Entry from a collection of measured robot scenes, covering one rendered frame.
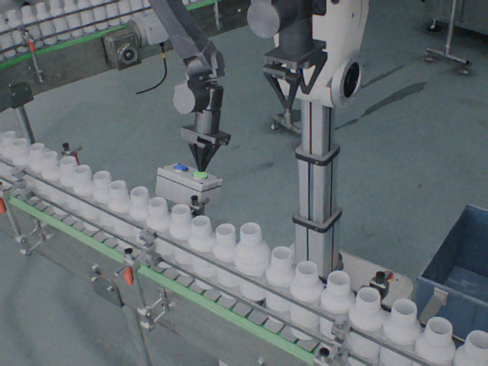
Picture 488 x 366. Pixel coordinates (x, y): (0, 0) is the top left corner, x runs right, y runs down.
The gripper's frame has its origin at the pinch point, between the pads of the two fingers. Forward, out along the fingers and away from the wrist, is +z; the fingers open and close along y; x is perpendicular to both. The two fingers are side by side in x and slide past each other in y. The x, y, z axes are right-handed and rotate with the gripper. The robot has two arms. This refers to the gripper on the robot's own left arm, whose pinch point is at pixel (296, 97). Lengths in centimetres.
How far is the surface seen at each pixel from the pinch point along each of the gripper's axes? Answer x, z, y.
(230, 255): 4.8, 27.8, -16.5
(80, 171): 50, 25, -15
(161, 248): 23.0, 33.8, -18.0
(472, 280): -28, 66, 42
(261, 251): -1.8, 24.2, -15.3
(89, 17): 152, 32, 73
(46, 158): 59, 23, -17
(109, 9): 150, 31, 82
